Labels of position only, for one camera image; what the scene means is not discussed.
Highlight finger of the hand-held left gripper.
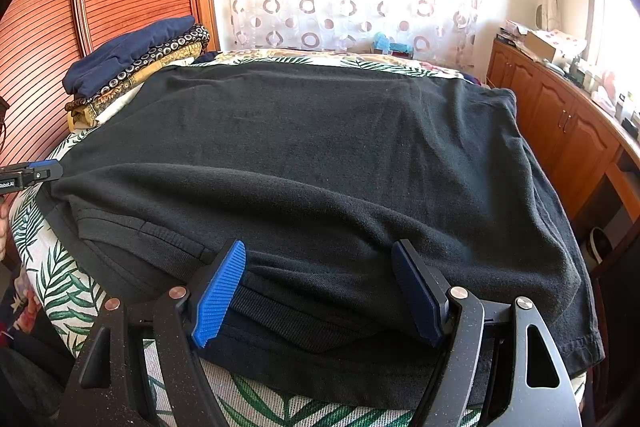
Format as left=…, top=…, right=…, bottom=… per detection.
left=22, top=160, right=63, bottom=182

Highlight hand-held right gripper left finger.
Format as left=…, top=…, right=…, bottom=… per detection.
left=57, top=239, right=247, bottom=427

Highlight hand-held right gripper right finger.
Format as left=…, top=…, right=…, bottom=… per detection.
left=391, top=239, right=583, bottom=427

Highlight black shirt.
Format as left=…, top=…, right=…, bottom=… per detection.
left=50, top=60, right=606, bottom=410

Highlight stack of folded clothes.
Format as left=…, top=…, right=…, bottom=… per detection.
left=65, top=44, right=206, bottom=128

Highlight white folded cloth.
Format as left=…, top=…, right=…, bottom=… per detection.
left=92, top=84, right=151, bottom=125

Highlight leaf print bed sheet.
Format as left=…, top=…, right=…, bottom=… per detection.
left=10, top=50, right=481, bottom=427

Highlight black circle-patterned folded garment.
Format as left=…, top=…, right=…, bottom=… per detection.
left=75, top=24, right=211, bottom=100

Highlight wooden cabinet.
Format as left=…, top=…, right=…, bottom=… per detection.
left=487, top=34, right=640, bottom=258

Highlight floral blanket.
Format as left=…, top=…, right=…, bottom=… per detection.
left=210, top=47, right=486, bottom=83

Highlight blue toy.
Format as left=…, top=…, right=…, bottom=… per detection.
left=372, top=33, right=413, bottom=57

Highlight cardboard box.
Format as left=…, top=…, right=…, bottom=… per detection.
left=520, top=30, right=561, bottom=60

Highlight assorted small clutter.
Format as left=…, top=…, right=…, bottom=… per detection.
left=495, top=20, right=640, bottom=133

